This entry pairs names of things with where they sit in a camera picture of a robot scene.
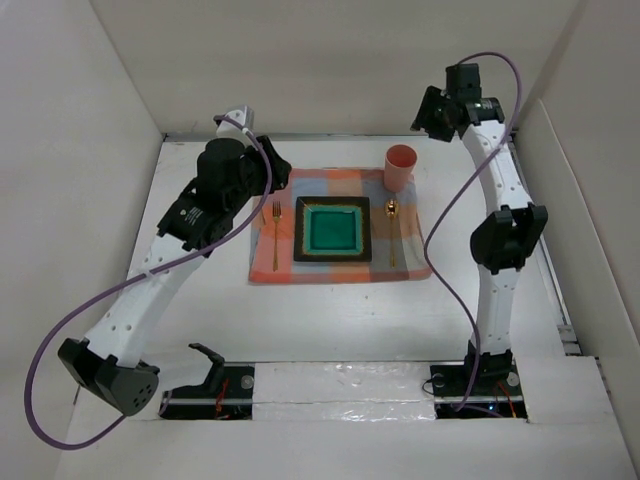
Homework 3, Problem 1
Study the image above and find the gold fork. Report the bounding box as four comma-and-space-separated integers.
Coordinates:
272, 200, 282, 272

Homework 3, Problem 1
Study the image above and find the pink plastic cup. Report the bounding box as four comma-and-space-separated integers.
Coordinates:
383, 144, 418, 193

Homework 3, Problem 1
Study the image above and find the gold spoon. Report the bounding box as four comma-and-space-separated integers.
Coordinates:
385, 198, 399, 269

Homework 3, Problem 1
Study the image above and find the green square plate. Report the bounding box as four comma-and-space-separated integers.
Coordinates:
293, 196, 372, 263

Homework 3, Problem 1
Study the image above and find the orange blue checkered cloth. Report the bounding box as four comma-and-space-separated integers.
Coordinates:
248, 168, 431, 284

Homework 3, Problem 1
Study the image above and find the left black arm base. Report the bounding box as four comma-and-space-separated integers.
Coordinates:
158, 343, 256, 421

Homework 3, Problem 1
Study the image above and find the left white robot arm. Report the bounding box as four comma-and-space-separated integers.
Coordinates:
58, 135, 292, 416

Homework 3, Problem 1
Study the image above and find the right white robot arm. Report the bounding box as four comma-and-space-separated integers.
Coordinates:
411, 63, 548, 394

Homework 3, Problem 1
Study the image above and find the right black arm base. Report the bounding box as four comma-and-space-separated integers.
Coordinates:
422, 343, 527, 419

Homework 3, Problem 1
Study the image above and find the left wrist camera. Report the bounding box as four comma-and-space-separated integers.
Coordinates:
213, 105, 254, 138

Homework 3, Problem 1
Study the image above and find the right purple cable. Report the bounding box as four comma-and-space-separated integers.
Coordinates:
422, 52, 525, 414

